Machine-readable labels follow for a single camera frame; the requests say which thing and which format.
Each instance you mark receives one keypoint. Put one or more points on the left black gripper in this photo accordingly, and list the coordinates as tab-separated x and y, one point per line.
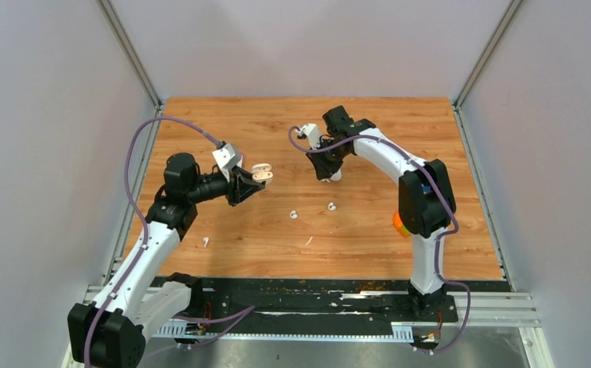
240	186

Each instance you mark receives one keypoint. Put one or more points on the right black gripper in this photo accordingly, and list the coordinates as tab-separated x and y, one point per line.
324	169

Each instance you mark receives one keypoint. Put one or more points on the white gold earbud case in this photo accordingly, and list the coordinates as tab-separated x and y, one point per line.
262	173

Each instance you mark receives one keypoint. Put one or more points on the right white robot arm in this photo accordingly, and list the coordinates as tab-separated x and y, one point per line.
426	202

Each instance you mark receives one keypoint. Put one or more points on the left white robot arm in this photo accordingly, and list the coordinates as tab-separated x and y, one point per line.
114	328

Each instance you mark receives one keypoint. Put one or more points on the white oval earbud case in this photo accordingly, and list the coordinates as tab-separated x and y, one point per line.
336	176

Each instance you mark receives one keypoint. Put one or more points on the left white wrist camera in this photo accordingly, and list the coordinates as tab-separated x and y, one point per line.
227	157

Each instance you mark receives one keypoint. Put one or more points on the orange ring toy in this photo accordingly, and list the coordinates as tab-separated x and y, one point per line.
399	225

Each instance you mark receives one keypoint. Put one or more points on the white slotted cable duct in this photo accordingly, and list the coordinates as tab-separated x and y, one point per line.
181	330

